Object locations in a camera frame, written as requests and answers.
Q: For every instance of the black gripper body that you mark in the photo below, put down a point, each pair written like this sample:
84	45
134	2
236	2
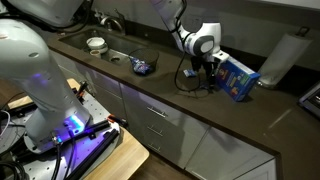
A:
218	57

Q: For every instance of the dark blue snack pack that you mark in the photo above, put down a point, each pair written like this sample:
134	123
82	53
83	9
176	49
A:
204	85

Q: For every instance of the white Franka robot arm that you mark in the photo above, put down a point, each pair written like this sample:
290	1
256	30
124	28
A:
33	66

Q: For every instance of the blue cardboard food box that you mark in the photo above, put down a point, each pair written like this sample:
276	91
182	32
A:
236	78

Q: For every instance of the pile of blue snack packs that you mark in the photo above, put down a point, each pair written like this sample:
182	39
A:
140	67

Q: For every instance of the white paper towel roll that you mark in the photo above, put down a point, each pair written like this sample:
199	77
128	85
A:
283	58

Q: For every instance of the white lower kitchen cabinet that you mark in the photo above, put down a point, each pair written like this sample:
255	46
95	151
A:
170	130

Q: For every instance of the steel kitchen sink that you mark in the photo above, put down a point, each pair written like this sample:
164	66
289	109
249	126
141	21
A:
120	45

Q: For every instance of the metal kitchen faucet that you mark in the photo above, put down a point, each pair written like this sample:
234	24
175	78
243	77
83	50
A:
112	23

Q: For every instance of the orange black clamp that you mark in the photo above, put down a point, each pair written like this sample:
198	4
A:
82	90
117	121

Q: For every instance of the dark countertop appliance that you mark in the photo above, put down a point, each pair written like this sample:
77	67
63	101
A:
310	100

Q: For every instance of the small white cup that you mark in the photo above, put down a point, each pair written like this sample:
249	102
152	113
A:
95	53

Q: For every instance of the white ceramic bowl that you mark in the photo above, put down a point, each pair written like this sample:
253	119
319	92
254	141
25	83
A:
96	43

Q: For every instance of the wooden table board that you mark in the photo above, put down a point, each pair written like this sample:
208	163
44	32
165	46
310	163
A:
125	156

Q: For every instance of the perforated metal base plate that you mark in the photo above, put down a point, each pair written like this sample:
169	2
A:
98	107

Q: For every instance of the short black aluminium rail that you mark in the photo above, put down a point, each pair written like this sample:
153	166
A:
93	128

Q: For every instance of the long black aluminium rail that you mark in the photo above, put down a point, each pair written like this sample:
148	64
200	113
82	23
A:
96	153

